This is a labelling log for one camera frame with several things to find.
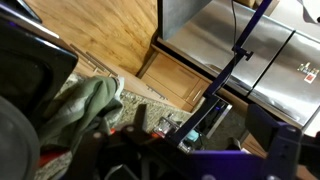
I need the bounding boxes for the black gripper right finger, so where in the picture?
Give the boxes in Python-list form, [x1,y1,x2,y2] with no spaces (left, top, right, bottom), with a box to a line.
[247,103,303,180]

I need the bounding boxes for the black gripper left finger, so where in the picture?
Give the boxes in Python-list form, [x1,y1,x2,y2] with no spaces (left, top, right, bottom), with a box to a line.
[64,103,168,180]

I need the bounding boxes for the green towel with floral band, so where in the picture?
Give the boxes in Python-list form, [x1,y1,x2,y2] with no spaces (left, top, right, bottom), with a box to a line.
[35,75,126,159]

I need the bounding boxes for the clear glass jar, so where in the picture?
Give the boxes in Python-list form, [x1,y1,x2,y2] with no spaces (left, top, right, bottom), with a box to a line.
[154,114,182,138]

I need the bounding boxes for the wooden lower cabinets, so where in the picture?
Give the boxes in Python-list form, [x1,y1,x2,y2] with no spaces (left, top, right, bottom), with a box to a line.
[68,41,214,114]

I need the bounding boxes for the teal cup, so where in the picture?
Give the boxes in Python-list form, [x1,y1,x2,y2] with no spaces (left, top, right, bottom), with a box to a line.
[185,129,200,142]

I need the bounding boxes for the kitchen sink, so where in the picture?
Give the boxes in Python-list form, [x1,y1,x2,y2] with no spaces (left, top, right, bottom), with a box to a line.
[196,94,233,140]

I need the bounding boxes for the red white fridge sticker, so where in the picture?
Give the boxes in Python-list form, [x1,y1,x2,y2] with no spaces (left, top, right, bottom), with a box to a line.
[297,62,319,84]

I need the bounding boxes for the stainless steel refrigerator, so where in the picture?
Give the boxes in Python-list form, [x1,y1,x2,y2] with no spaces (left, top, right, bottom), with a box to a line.
[157,0,320,129]

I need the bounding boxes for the black electric stove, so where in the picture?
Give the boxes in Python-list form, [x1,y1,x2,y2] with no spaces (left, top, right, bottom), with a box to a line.
[0,0,80,134]

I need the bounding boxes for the metal cabinet handle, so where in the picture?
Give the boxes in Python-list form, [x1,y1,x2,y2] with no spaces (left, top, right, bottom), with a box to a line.
[69,43,102,74]
[145,84,168,102]
[85,50,119,78]
[191,89,203,102]

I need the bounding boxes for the black stand cable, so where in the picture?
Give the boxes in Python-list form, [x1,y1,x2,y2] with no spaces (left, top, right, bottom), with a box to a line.
[230,0,238,54]

